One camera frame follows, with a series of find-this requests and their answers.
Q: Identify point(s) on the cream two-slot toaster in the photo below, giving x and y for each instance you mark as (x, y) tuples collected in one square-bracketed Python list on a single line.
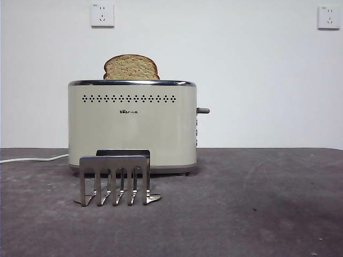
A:
[(150, 134)]

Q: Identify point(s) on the brown wholegrain bread slice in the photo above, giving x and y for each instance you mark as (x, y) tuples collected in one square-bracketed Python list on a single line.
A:
[(130, 68)]

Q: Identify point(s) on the silver metal toast rack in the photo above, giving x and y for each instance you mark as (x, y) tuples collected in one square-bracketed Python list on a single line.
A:
[(112, 163)]

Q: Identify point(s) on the grey toaster lever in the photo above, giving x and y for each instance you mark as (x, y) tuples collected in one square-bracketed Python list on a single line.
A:
[(204, 110)]

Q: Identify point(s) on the white wall socket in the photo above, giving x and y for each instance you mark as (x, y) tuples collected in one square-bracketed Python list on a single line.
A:
[(328, 18), (102, 15)]

